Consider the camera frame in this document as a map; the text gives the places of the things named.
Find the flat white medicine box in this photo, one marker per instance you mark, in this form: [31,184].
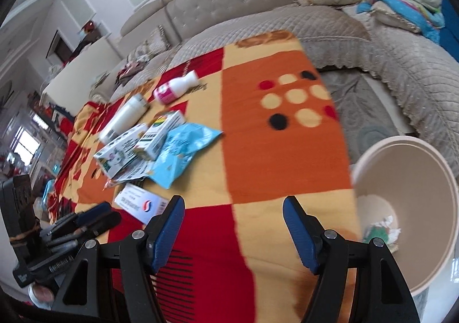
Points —
[143,205]

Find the beige round trash bin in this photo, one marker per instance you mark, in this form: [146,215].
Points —
[408,180]

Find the yellow green small box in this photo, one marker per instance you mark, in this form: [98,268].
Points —
[151,143]

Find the beige tufted sofa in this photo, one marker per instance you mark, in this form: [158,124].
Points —
[421,75]

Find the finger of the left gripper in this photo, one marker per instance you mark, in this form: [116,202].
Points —
[73,221]
[92,230]

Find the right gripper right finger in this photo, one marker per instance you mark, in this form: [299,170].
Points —
[381,293]

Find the colourful striped cloth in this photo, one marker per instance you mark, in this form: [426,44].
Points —
[417,16]

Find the small patterned side cushion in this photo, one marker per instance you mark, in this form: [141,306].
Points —
[151,47]

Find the white green milk carton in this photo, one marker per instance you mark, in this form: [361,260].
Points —
[119,152]

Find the blue folded blanket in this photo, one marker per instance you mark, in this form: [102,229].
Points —
[449,34]

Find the light blue snack bag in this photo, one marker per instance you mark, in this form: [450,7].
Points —
[180,147]

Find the pink white small bottle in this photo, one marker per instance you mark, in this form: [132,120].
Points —
[175,88]

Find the orange red patterned blanket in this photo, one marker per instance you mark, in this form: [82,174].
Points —
[234,260]

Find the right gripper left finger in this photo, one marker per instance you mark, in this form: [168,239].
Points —
[113,282]

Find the tall white bottle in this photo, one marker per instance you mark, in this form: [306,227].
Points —
[124,118]

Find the white green wrapper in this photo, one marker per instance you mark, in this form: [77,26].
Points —
[387,230]

